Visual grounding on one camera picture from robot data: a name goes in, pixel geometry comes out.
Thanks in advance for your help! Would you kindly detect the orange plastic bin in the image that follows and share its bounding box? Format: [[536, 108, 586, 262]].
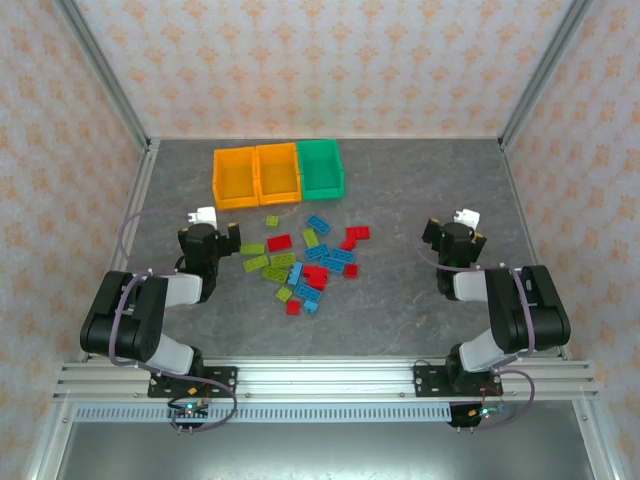
[[254, 142, 304, 207], [212, 146, 261, 211]]

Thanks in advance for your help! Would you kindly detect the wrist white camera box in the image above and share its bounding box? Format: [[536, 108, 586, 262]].
[[188, 206, 220, 226], [451, 207, 482, 230]]

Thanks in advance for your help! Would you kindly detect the green plastic bin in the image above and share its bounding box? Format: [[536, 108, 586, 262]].
[[296, 138, 347, 203]]

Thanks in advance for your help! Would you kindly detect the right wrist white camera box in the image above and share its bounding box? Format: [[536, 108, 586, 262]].
[[451, 207, 482, 230]]

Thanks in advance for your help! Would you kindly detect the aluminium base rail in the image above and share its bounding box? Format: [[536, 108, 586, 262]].
[[52, 357, 600, 401]]

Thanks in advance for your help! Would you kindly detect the grey metal bottom panel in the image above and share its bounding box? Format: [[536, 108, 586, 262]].
[[54, 422, 601, 480]]

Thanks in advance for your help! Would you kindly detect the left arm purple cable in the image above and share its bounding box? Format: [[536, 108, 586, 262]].
[[108, 209, 239, 432]]

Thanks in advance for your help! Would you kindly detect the aluminium frame leg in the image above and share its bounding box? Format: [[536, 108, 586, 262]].
[[572, 399, 626, 480], [24, 399, 76, 480]]

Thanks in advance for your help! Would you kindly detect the slotted grey cable duct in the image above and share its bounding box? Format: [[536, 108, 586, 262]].
[[74, 403, 454, 424]]

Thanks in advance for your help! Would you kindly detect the aluminium frame post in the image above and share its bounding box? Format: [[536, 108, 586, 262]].
[[498, 0, 599, 151], [52, 0, 154, 151]]

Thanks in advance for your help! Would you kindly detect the aluminium table side rail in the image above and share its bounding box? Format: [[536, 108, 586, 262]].
[[74, 139, 161, 362], [499, 141, 574, 361]]

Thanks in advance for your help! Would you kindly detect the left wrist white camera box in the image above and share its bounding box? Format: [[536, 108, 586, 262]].
[[188, 206, 220, 226]]

